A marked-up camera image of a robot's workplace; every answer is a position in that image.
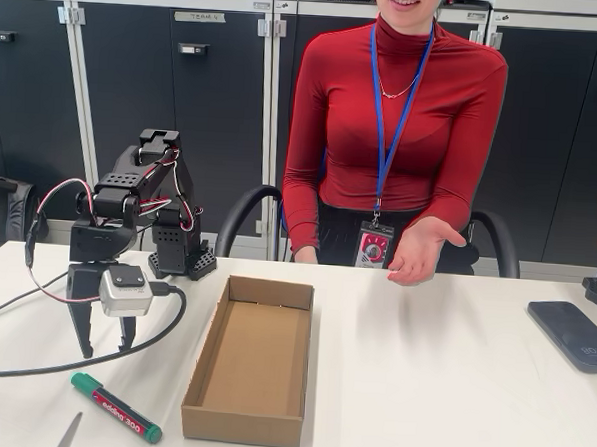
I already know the green edding marker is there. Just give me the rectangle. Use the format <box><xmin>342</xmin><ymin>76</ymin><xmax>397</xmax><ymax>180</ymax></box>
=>
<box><xmin>66</xmin><ymin>371</ymin><xmax>166</xmax><ymax>447</ymax></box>

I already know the person's right forearm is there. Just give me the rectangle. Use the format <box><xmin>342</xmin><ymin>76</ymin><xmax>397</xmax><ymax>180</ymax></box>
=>
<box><xmin>278</xmin><ymin>177</ymin><xmax>325</xmax><ymax>254</ymax></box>

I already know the person's left forearm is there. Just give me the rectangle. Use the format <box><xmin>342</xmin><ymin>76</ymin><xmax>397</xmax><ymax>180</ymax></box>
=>
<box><xmin>420</xmin><ymin>184</ymin><xmax>490</xmax><ymax>237</ymax></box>

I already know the person in red turtleneck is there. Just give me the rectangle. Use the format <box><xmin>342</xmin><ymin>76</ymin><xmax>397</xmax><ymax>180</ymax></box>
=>
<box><xmin>277</xmin><ymin>0</ymin><xmax>512</xmax><ymax>276</ymax></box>

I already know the person's right hand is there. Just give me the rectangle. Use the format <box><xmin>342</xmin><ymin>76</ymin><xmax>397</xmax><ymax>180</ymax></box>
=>
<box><xmin>293</xmin><ymin>245</ymin><xmax>321</xmax><ymax>266</ymax></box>

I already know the person's left hand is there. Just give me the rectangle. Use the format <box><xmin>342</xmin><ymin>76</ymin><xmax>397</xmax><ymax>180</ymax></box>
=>
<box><xmin>386</xmin><ymin>213</ymin><xmax>469</xmax><ymax>289</ymax></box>

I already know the black backpack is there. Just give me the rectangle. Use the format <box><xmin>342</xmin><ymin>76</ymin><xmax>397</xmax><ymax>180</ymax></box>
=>
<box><xmin>0</xmin><ymin>173</ymin><xmax>52</xmax><ymax>245</ymax></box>

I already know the grey metal scissors blade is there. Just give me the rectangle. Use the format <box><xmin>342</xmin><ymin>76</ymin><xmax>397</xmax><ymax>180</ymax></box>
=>
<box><xmin>54</xmin><ymin>409</ymin><xmax>83</xmax><ymax>447</ymax></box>

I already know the open brown cardboard box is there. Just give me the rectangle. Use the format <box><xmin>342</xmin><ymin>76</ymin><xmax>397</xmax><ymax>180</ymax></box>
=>
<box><xmin>179</xmin><ymin>272</ymin><xmax>317</xmax><ymax>447</ymax></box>

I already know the black office chair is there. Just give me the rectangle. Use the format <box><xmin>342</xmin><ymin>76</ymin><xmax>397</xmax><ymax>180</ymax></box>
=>
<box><xmin>214</xmin><ymin>182</ymin><xmax>525</xmax><ymax>280</ymax></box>

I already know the pink black ID badge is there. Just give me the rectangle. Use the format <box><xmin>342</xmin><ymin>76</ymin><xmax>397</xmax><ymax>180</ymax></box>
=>
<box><xmin>352</xmin><ymin>218</ymin><xmax>397</xmax><ymax>271</ymax></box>

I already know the team tape label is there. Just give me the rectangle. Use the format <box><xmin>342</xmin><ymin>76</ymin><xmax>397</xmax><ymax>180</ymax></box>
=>
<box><xmin>173</xmin><ymin>10</ymin><xmax>226</xmax><ymax>24</ymax></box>

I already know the black smartphone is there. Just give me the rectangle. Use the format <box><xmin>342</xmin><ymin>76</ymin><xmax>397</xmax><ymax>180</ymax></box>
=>
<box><xmin>523</xmin><ymin>299</ymin><xmax>597</xmax><ymax>375</ymax></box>

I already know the white silver wrist camera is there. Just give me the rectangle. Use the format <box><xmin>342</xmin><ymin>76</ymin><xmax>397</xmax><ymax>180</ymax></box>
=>
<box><xmin>96</xmin><ymin>264</ymin><xmax>156</xmax><ymax>321</ymax></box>

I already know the thick black camera cable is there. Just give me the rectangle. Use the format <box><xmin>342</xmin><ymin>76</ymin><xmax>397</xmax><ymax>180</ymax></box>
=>
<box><xmin>0</xmin><ymin>273</ymin><xmax>190</xmax><ymax>389</ymax></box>

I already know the thin black base cable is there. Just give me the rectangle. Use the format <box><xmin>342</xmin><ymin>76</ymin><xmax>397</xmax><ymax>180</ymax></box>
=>
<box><xmin>0</xmin><ymin>267</ymin><xmax>71</xmax><ymax>326</ymax></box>

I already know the red white servo wire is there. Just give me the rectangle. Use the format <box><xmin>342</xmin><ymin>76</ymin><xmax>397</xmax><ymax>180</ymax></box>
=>
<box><xmin>21</xmin><ymin>175</ymin><xmax>110</xmax><ymax>307</ymax></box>

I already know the blue lanyard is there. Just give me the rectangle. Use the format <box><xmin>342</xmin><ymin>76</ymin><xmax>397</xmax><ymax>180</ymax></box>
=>
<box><xmin>361</xmin><ymin>16</ymin><xmax>436</xmax><ymax>216</ymax></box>

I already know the thin gold necklace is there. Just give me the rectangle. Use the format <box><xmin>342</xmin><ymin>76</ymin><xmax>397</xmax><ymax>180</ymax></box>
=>
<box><xmin>372</xmin><ymin>61</ymin><xmax>423</xmax><ymax>101</ymax></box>

